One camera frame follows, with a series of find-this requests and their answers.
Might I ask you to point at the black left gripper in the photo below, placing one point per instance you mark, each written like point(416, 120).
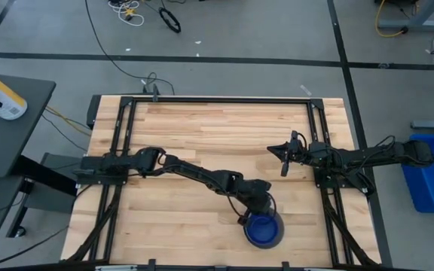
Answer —
point(255, 193)

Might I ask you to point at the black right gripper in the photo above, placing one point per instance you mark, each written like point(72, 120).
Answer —
point(313, 152)

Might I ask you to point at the blue plastic bowl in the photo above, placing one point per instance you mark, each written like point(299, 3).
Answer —
point(263, 229)

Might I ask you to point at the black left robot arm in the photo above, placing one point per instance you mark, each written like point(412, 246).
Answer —
point(194, 173)

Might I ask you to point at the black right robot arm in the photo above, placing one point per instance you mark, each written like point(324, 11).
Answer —
point(375, 156)

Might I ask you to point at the blue plastic bin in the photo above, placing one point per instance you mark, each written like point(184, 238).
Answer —
point(433, 173)

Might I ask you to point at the grey floor foot bar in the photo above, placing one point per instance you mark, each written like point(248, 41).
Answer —
point(433, 124)

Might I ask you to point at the grey desk leg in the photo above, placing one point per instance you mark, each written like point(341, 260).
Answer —
point(414, 22)

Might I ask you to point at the dark grey side table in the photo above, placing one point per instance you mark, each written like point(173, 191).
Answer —
point(6, 135)

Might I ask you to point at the white bottle with yellow label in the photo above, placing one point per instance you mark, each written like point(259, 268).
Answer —
point(2, 96)

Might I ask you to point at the black aluminium table frame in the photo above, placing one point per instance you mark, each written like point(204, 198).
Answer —
point(124, 124)

